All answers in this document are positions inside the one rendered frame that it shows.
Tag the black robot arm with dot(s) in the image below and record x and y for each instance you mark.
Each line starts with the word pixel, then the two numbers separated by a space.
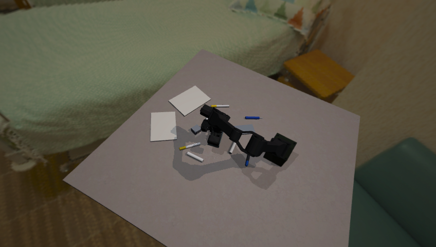
pixel 256 145

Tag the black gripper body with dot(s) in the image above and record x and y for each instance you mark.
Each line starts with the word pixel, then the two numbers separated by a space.
pixel 214 138

